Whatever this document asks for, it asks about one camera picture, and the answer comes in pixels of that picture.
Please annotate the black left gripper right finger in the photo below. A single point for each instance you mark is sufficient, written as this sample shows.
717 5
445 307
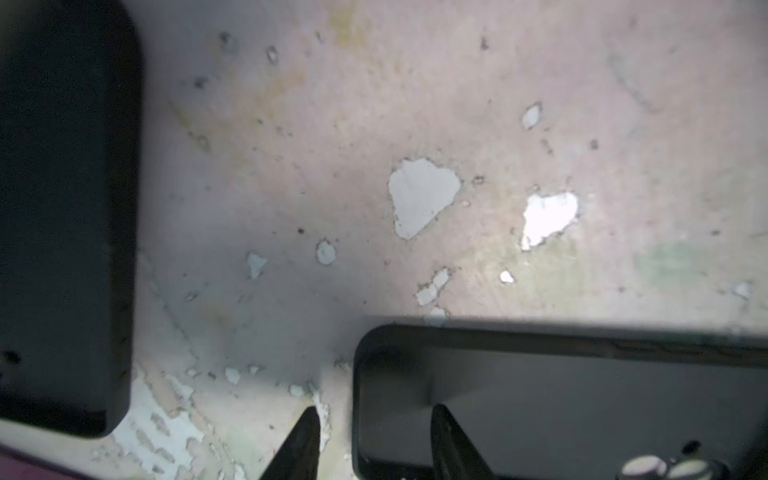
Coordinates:
454 456

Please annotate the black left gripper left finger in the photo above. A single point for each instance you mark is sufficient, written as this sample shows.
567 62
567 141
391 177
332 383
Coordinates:
298 456

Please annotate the black case dual camera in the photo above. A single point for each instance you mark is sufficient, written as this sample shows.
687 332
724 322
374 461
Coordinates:
541 405

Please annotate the black phone case left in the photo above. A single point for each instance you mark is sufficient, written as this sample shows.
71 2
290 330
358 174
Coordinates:
72 77

